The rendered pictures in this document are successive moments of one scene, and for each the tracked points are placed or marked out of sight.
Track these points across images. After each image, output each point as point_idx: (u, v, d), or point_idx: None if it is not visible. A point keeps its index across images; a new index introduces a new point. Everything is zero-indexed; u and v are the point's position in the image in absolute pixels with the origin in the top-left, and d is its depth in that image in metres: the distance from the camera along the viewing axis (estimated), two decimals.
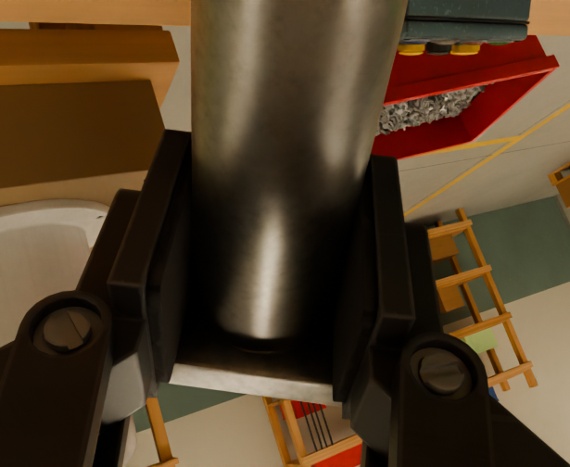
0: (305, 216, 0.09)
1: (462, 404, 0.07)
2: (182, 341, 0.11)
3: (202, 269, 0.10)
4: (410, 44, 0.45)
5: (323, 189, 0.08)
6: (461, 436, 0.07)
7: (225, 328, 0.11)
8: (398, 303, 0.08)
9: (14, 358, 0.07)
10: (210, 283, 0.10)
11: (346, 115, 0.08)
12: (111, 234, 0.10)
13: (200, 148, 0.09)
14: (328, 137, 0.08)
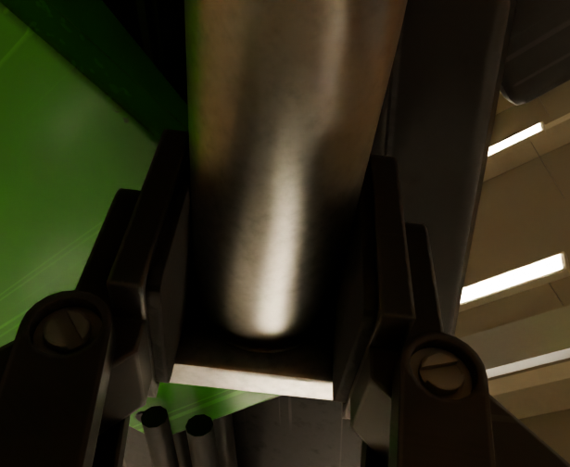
0: (305, 221, 0.09)
1: (462, 404, 0.07)
2: (184, 342, 0.11)
3: (203, 271, 0.10)
4: None
5: (323, 195, 0.08)
6: (461, 436, 0.07)
7: (228, 328, 0.11)
8: (398, 303, 0.08)
9: (14, 358, 0.07)
10: (211, 285, 0.10)
11: (345, 123, 0.08)
12: (111, 234, 0.10)
13: (199, 156, 0.09)
14: (327, 145, 0.08)
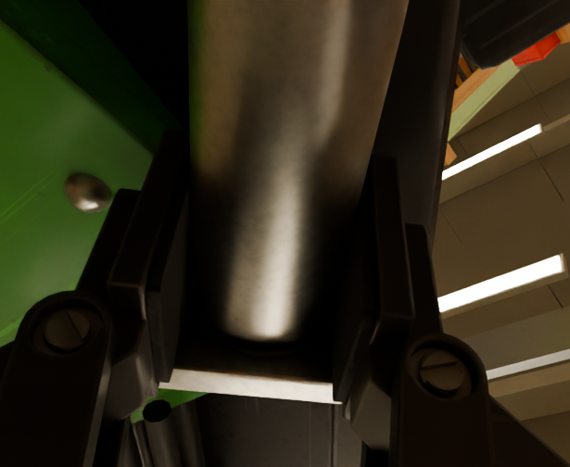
0: (309, 220, 0.09)
1: (462, 404, 0.07)
2: (184, 347, 0.11)
3: (204, 274, 0.10)
4: None
5: (327, 192, 0.08)
6: (461, 436, 0.07)
7: (229, 332, 0.11)
8: (398, 303, 0.08)
9: (14, 358, 0.07)
10: (212, 288, 0.10)
11: (349, 119, 0.08)
12: (111, 234, 0.10)
13: (201, 155, 0.09)
14: (332, 141, 0.08)
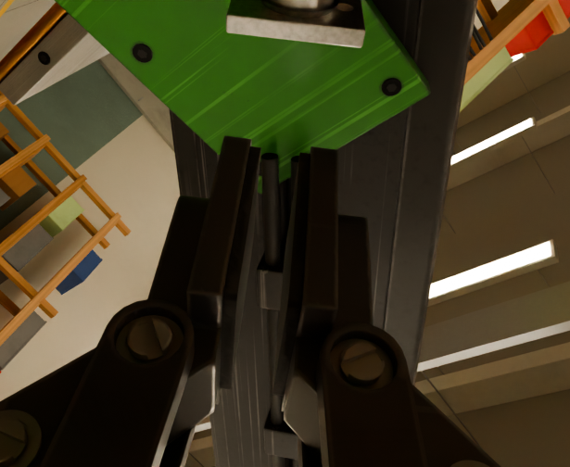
0: None
1: (385, 392, 0.07)
2: (260, 12, 0.22)
3: None
4: None
5: None
6: (388, 425, 0.07)
7: (283, 2, 0.22)
8: (321, 294, 0.08)
9: (96, 359, 0.07)
10: None
11: None
12: (177, 242, 0.10)
13: None
14: None
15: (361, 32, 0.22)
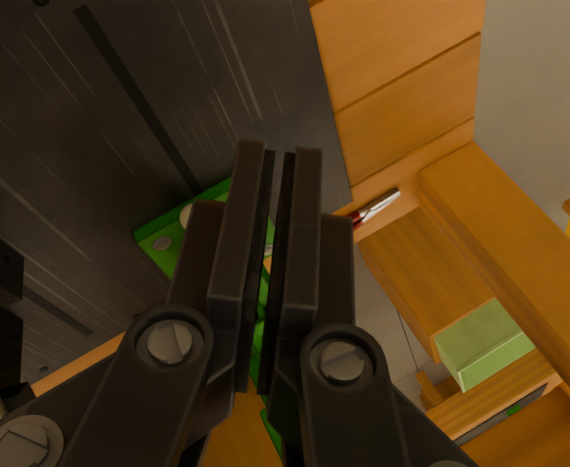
0: None
1: (365, 391, 0.07)
2: None
3: None
4: None
5: None
6: (370, 424, 0.07)
7: None
8: (301, 294, 0.08)
9: (116, 361, 0.07)
10: None
11: None
12: (194, 246, 0.10)
13: None
14: None
15: None
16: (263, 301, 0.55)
